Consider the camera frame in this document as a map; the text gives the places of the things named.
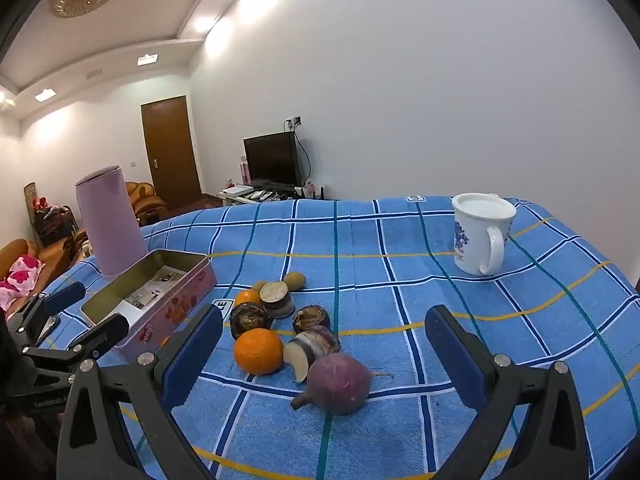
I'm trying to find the pink tin box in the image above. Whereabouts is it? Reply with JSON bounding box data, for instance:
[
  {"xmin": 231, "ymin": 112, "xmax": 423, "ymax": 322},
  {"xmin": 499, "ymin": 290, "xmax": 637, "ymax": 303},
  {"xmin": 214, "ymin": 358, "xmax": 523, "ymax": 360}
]
[{"xmin": 80, "ymin": 248, "xmax": 217, "ymax": 363}]

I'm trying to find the blue plaid blanket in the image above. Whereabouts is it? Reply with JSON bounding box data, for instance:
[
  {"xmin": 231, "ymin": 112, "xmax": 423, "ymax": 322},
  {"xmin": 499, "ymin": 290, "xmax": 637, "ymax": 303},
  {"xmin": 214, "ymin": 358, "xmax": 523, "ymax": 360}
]
[{"xmin": 37, "ymin": 195, "xmax": 640, "ymax": 480}]

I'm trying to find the purple radish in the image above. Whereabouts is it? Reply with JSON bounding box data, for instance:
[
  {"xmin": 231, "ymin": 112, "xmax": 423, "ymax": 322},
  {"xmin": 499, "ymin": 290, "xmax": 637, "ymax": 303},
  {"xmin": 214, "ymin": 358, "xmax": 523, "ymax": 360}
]
[{"xmin": 290, "ymin": 352, "xmax": 393, "ymax": 416}]

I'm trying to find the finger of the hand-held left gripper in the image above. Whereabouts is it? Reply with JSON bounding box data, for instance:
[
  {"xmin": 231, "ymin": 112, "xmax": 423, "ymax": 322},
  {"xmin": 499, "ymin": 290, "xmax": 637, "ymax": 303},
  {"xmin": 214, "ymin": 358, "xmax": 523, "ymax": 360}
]
[
  {"xmin": 15, "ymin": 281, "xmax": 87, "ymax": 346},
  {"xmin": 20, "ymin": 313, "xmax": 131, "ymax": 377}
]

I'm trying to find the dark cluttered shelf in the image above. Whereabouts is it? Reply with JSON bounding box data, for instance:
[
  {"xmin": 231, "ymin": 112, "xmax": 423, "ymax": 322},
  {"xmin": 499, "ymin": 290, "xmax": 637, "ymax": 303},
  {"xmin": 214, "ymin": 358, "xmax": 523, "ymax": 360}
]
[{"xmin": 24, "ymin": 182, "xmax": 78, "ymax": 246}]

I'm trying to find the white tv stand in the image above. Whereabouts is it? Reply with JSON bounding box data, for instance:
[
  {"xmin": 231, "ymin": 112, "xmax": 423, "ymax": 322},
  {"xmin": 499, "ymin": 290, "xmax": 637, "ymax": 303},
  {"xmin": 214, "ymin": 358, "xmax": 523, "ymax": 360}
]
[{"xmin": 217, "ymin": 185, "xmax": 326, "ymax": 207}]

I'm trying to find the cut taro chunk flat top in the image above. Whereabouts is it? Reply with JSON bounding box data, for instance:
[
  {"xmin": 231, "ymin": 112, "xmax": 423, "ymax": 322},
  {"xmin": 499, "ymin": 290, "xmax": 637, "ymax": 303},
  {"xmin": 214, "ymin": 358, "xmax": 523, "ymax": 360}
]
[{"xmin": 259, "ymin": 281, "xmax": 296, "ymax": 318}]

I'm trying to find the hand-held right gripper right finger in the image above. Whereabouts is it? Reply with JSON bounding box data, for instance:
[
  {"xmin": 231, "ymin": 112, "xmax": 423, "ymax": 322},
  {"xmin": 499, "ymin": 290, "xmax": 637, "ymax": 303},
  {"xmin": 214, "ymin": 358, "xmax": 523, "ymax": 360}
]
[{"xmin": 425, "ymin": 305, "xmax": 591, "ymax": 480}]

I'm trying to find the white mug blue print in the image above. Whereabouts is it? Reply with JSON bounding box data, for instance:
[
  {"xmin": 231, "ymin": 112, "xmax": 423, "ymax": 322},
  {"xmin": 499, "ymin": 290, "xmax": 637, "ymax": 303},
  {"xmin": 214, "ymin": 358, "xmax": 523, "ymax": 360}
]
[{"xmin": 451, "ymin": 192, "xmax": 517, "ymax": 277}]

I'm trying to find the large orange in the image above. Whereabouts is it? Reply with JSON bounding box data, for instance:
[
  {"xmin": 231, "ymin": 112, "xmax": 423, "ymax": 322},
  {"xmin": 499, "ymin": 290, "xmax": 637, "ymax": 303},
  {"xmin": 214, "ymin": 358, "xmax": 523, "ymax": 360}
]
[{"xmin": 233, "ymin": 328, "xmax": 284, "ymax": 376}]

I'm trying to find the brown leather sofa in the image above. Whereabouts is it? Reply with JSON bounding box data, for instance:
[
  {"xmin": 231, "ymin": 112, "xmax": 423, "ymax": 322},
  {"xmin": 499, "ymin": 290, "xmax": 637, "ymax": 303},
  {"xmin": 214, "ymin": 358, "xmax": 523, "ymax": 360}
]
[{"xmin": 0, "ymin": 237, "xmax": 86, "ymax": 301}]

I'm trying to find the pink heart cushion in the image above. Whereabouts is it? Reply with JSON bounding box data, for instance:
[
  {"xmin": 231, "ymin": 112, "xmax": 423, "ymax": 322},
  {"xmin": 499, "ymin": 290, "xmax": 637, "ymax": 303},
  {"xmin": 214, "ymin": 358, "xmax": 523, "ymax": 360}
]
[{"xmin": 0, "ymin": 255, "xmax": 43, "ymax": 311}]

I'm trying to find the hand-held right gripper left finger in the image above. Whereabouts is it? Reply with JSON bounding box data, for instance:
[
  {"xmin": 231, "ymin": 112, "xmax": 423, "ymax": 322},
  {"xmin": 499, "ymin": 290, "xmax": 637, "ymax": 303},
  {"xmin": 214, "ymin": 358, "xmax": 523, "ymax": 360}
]
[{"xmin": 56, "ymin": 304, "xmax": 224, "ymax": 480}]

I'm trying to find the printed paper liner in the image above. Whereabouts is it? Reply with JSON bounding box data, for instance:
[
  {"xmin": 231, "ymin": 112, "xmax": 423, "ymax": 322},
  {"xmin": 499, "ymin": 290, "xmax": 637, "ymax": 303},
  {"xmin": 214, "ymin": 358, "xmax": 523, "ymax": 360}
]
[{"xmin": 102, "ymin": 264, "xmax": 188, "ymax": 323}]

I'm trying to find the black television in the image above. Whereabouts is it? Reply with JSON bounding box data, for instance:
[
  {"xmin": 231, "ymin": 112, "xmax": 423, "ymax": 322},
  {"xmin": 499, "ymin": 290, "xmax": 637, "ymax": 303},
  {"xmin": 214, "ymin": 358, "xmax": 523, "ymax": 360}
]
[{"xmin": 243, "ymin": 132, "xmax": 302, "ymax": 188}]

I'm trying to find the black power cable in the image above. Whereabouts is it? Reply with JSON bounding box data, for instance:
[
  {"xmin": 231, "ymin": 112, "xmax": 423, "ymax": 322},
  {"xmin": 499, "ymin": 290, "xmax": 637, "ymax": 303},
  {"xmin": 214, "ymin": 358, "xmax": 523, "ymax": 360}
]
[{"xmin": 295, "ymin": 127, "xmax": 311, "ymax": 186}]

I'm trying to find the lavender thermos jug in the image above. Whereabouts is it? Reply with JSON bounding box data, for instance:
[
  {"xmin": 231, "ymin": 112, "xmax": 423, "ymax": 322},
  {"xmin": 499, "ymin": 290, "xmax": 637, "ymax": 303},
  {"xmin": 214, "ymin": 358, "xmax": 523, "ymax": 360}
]
[{"xmin": 75, "ymin": 164, "xmax": 149, "ymax": 277}]

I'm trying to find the wooden door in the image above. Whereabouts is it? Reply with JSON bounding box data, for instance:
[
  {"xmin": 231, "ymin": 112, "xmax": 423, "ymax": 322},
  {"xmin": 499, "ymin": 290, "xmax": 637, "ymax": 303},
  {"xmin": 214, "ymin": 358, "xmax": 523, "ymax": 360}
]
[{"xmin": 140, "ymin": 96, "xmax": 203, "ymax": 211}]

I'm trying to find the brown leather armchair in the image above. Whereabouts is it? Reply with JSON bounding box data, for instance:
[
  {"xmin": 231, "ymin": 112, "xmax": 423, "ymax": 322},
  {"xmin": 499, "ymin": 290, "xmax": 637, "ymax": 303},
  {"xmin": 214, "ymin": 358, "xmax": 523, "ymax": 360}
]
[{"xmin": 124, "ymin": 181, "xmax": 167, "ymax": 226}]

